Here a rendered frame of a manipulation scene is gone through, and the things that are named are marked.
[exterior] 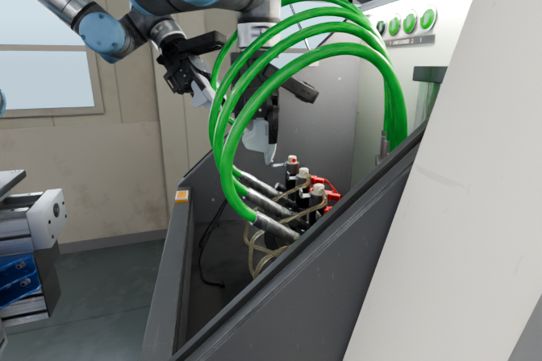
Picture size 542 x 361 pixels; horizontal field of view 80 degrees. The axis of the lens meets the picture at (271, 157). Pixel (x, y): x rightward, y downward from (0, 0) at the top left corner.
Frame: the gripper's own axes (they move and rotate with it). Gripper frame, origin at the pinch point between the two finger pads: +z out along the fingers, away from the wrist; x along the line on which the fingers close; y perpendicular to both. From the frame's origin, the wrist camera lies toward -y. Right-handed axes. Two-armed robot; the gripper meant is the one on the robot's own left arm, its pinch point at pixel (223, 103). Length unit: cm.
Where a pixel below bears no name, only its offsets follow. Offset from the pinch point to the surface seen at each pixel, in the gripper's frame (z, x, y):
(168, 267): 24.4, 18.2, 18.7
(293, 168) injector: 21.6, 1.8, -5.2
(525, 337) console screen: 43, 41, -24
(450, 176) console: 35, 34, -26
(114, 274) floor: -10, -81, 163
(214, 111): 9.6, 19.0, -5.9
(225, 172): 21.9, 30.2, -8.0
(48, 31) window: -143, -60, 91
